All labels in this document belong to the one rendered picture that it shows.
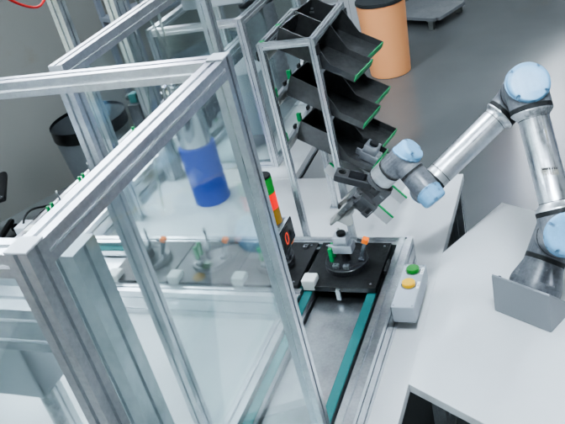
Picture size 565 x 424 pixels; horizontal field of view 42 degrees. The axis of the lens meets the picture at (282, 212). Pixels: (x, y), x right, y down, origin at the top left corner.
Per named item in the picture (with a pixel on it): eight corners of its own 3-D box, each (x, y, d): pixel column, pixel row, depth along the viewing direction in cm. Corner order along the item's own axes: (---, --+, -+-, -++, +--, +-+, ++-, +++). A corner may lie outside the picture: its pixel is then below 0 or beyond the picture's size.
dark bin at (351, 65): (371, 66, 230) (377, 45, 225) (354, 82, 221) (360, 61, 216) (294, 33, 238) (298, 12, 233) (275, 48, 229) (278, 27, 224)
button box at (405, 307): (428, 279, 230) (425, 263, 227) (416, 323, 214) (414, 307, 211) (406, 278, 233) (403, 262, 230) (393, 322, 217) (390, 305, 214)
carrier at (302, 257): (319, 246, 251) (313, 216, 244) (298, 290, 232) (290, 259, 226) (256, 246, 260) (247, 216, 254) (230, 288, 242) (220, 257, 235)
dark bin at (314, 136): (386, 154, 246) (392, 137, 241) (371, 173, 237) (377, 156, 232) (314, 121, 254) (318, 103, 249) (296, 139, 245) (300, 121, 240)
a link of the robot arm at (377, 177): (376, 169, 207) (382, 155, 214) (366, 178, 210) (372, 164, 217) (396, 185, 208) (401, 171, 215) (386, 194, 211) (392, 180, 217)
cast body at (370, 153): (380, 159, 243) (386, 142, 238) (375, 166, 240) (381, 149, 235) (358, 149, 245) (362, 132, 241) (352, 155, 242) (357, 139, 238)
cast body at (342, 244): (356, 246, 233) (351, 228, 229) (352, 254, 229) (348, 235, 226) (330, 246, 236) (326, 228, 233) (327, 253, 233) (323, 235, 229)
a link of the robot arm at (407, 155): (418, 162, 200) (398, 139, 201) (393, 186, 207) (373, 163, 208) (430, 156, 206) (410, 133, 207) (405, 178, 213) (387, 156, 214)
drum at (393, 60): (393, 83, 606) (382, 7, 573) (356, 77, 636) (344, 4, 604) (425, 65, 625) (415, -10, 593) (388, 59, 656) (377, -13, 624)
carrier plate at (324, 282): (393, 247, 241) (391, 242, 240) (376, 293, 222) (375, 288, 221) (324, 246, 250) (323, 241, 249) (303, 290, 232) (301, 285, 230)
